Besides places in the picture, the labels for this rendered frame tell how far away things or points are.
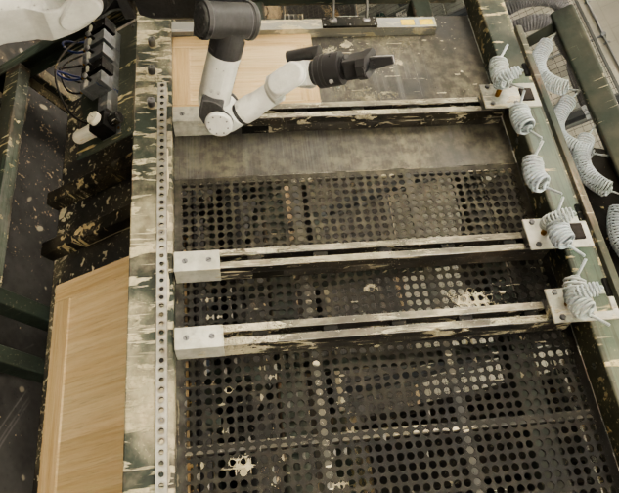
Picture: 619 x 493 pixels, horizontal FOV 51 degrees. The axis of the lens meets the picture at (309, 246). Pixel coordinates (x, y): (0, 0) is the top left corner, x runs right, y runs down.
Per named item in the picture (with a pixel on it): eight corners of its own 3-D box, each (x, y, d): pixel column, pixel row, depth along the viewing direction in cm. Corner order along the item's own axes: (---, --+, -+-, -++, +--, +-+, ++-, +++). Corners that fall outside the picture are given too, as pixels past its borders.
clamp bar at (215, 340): (176, 331, 176) (166, 291, 155) (593, 300, 190) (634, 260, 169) (177, 367, 171) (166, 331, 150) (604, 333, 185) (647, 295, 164)
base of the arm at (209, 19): (200, 54, 165) (210, 14, 157) (183, 22, 171) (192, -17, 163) (253, 54, 173) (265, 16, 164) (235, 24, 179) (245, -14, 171)
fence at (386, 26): (172, 30, 233) (171, 22, 229) (431, 24, 244) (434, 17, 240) (172, 40, 230) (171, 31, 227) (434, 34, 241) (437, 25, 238)
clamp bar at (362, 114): (174, 116, 213) (165, 62, 192) (522, 104, 227) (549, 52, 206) (174, 141, 208) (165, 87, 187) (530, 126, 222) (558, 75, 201)
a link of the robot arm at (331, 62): (360, 53, 161) (315, 61, 166) (369, 90, 165) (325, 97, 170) (373, 37, 171) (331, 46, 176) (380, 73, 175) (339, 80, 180)
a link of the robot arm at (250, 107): (277, 112, 179) (224, 145, 188) (281, 93, 187) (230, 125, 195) (252, 83, 174) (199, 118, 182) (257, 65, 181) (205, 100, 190)
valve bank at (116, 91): (55, 24, 225) (109, -8, 216) (86, 50, 236) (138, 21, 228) (42, 138, 200) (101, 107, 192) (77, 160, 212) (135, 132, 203)
